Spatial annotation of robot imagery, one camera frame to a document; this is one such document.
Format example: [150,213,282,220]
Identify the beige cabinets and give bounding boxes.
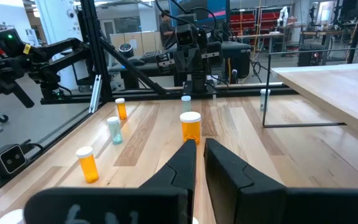
[109,30,163,57]

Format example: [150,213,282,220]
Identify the wooden shelf with black frame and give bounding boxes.
[262,47,358,141]

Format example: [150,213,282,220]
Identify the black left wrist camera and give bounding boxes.
[175,22,198,48]

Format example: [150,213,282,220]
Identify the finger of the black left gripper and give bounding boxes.
[175,49,190,73]
[189,47,205,73]

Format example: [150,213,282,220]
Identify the black table-level camera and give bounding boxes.
[0,142,28,179]

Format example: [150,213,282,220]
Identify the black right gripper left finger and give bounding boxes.
[23,139,198,224]

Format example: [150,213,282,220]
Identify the silver aluminium extrusion piece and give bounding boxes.
[88,73,103,114]

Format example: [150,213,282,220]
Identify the pale green medicine bottle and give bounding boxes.
[259,88,272,112]

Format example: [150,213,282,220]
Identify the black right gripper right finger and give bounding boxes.
[203,138,358,224]

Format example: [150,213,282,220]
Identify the person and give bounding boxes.
[159,9,176,48]

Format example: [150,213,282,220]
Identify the wide orange medicine bottle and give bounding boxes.
[179,111,202,146]

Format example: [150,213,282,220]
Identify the red bin storage rack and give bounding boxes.
[229,7,282,43]

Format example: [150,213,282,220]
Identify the black desk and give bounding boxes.
[107,40,252,91]

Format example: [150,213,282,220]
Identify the monitor with blue screen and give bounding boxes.
[168,0,229,27]

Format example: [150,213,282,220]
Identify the black camera cable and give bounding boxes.
[19,139,45,154]

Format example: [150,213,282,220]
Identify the tall orange medicine bottle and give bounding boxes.
[75,146,100,184]

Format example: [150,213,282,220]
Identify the black cylindrical speaker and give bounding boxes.
[118,42,135,59]

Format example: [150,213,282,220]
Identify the wooden workbench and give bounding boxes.
[300,28,346,67]

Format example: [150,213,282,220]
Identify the black keyboard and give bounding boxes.
[139,49,165,62]

